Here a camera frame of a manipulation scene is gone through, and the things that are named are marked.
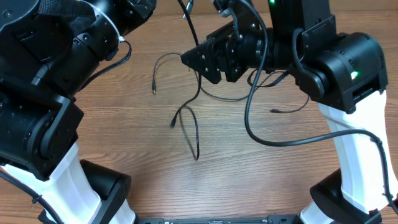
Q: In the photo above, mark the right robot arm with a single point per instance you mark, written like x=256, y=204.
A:
x=345, y=74

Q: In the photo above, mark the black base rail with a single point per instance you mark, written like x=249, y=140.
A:
x=271, y=219

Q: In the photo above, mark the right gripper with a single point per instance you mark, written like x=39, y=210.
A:
x=226, y=43

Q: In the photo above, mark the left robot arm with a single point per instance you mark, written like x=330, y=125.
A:
x=51, y=50

